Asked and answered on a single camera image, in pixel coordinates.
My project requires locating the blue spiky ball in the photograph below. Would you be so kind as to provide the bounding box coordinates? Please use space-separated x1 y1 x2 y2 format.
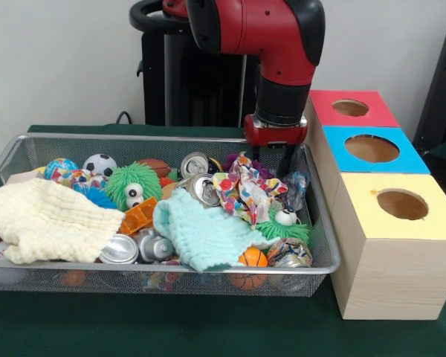
74 184 118 210

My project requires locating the black upright stand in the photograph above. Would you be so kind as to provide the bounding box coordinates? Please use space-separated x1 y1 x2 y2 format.
412 24 446 149

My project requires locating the green spiky googly-eyed ball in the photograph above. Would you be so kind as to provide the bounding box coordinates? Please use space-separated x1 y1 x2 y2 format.
254 208 311 246
104 161 164 213

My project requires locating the silver drink can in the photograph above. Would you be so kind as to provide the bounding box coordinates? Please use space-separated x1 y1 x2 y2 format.
178 173 222 208

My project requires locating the clear mesh bin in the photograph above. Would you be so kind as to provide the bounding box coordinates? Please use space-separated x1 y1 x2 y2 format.
0 132 341 298

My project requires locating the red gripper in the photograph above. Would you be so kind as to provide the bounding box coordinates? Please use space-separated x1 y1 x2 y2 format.
243 114 308 178

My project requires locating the mint knitted cloth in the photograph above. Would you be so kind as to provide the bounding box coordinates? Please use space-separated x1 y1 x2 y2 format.
152 187 279 274

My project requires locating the colourful dotted cloth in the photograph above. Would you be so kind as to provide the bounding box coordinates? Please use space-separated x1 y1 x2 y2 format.
211 151 289 230

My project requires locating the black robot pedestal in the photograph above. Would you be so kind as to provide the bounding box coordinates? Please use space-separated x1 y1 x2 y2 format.
129 0 263 128

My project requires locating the small brown football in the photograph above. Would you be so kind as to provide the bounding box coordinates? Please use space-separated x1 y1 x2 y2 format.
137 158 172 179

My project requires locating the purple spiky ball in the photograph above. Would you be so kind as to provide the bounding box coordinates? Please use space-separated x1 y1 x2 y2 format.
222 152 275 180

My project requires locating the cream knitted cloth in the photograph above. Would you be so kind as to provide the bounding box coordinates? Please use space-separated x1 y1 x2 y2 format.
0 177 126 266

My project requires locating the wooden box with three holes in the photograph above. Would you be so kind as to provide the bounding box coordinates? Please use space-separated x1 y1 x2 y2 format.
300 89 446 321

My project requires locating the black looped cable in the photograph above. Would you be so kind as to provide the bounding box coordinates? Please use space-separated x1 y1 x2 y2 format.
115 110 135 126

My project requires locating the small soccer ball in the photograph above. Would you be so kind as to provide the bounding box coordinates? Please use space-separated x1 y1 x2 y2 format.
82 153 118 177

